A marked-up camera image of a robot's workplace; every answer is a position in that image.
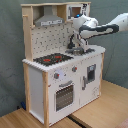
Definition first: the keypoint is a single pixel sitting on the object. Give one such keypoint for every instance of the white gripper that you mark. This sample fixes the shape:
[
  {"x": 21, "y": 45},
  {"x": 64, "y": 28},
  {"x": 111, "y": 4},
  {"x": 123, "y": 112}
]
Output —
[{"x": 83, "y": 42}]

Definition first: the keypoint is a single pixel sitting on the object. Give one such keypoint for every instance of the metal sink bowl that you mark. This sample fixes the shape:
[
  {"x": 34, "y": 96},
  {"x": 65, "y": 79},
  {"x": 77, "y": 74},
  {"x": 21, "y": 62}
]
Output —
[{"x": 79, "y": 51}]

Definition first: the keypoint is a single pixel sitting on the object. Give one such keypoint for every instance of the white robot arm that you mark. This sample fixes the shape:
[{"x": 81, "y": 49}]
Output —
[{"x": 87, "y": 27}]

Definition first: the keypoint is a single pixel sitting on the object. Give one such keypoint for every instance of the wooden toy kitchen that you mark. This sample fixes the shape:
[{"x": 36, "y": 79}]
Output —
[{"x": 40, "y": 84}]

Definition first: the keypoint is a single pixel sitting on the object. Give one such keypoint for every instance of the black toy faucet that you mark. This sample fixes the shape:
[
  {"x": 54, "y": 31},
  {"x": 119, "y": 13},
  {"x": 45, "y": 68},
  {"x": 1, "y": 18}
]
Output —
[{"x": 73, "y": 42}]

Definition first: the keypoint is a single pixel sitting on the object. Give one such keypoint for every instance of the red stove knob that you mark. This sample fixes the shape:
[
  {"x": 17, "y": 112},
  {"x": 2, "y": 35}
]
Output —
[
  {"x": 56, "y": 75},
  {"x": 74, "y": 69}
]

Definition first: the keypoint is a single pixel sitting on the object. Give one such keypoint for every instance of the ice dispenser panel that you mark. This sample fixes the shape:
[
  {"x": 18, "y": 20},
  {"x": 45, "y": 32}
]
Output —
[{"x": 91, "y": 73}]

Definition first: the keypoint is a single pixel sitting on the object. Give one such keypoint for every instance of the toy microwave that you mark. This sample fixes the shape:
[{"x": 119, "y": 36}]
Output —
[{"x": 75, "y": 9}]

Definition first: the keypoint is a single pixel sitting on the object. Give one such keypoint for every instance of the black stovetop red burners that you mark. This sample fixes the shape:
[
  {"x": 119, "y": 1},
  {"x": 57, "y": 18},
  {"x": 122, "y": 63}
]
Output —
[{"x": 52, "y": 59}]

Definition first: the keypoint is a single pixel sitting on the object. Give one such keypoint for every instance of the grey range hood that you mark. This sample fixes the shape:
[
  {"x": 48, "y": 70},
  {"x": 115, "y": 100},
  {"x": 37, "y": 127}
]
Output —
[{"x": 48, "y": 18}]

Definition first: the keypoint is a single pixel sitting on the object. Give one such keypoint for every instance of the oven door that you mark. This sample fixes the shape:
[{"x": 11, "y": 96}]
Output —
[{"x": 64, "y": 97}]

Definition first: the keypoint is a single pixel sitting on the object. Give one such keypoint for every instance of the grey cabinet door handle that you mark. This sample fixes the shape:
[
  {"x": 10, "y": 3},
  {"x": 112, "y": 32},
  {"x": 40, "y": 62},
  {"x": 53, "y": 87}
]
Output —
[{"x": 84, "y": 83}]

